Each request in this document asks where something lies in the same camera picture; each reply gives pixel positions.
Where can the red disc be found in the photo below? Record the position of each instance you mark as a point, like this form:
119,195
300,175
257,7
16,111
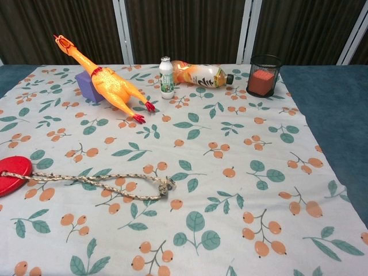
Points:
14,164

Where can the floral white tablecloth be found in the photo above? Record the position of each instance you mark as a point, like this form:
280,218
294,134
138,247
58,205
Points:
201,143

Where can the small white drink bottle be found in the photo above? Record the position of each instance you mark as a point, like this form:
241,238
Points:
167,77

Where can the orange juice bottle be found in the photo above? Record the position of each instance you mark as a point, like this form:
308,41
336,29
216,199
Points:
201,76

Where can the yellow rubber chicken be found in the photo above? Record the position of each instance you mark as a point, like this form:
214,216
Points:
112,83

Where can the orange cube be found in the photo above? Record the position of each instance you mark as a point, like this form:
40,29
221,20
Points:
260,82

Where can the black mesh pen holder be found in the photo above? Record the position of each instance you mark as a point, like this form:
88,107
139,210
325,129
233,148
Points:
256,64

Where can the purple foam block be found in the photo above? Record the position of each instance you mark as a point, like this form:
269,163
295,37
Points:
84,86

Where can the blue table cover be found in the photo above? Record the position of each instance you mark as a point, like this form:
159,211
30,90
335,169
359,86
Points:
330,115

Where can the dark partition panel white frame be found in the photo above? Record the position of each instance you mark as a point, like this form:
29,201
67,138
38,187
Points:
362,43
302,26
187,28
57,28

